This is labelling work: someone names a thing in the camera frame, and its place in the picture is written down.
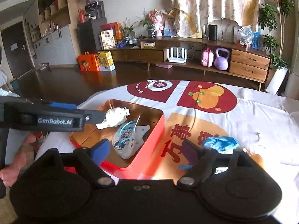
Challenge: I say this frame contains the black mini fridge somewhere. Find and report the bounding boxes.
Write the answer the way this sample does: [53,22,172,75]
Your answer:
[77,18,107,54]

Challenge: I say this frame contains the orange gift bag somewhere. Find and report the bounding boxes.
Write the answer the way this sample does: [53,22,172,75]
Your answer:
[77,52,100,72]

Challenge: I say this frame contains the person's left hand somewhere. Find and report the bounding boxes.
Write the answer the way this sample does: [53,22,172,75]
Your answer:
[1,133,36,187]

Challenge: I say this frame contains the white wifi router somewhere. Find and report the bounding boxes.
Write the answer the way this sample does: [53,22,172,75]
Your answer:
[166,47,187,64]

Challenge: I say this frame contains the pink plush doll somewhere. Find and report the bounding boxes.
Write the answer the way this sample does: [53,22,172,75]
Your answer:
[148,9,164,37]

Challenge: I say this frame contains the printed white tablecloth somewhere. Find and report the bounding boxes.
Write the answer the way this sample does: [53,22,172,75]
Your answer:
[78,79,298,223]

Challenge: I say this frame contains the black smart speaker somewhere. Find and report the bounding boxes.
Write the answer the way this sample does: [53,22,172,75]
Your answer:
[208,24,218,41]

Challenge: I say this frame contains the white cereal box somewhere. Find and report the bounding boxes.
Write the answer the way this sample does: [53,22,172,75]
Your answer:
[100,29,115,50]

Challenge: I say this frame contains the red metal tin box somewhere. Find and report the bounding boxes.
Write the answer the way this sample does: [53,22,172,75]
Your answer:
[70,99,164,179]

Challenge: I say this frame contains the plastic cartoon snack bag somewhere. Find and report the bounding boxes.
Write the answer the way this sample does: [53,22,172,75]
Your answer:
[112,118,150,159]

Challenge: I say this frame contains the yellow carton box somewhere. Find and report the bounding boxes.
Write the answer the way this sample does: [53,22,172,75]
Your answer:
[97,51,115,72]

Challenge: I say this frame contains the purple kettlebell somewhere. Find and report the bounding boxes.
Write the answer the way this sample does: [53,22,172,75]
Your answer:
[214,48,230,71]

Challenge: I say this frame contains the blue rubber glove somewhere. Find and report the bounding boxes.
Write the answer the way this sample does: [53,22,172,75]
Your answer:
[202,136,239,152]

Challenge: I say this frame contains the green potted tree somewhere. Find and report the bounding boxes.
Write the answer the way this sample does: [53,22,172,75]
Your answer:
[258,0,294,95]

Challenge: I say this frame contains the floral yellow curtain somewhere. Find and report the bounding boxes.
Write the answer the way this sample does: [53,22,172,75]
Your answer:
[171,0,261,38]

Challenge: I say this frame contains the wooden tv cabinet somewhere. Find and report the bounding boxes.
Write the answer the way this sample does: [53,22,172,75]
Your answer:
[110,37,271,91]

